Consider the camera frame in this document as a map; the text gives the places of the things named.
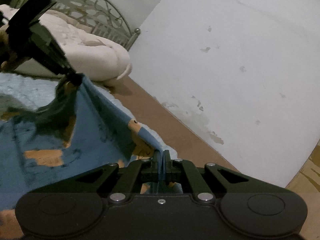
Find brown wooden bed frame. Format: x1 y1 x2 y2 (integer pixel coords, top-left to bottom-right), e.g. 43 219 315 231
102 77 236 171

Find blue pants with orange cars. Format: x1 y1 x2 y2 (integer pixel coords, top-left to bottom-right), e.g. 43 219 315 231
1 75 169 210

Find cream quilted comforter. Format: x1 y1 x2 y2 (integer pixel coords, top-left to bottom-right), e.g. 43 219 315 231
0 4 133 82

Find light blue bed sheet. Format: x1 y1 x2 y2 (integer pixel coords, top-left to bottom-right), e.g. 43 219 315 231
1 73 178 159

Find ornate metal bed headboard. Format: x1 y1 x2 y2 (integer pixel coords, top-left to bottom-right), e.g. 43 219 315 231
10 0 141 50

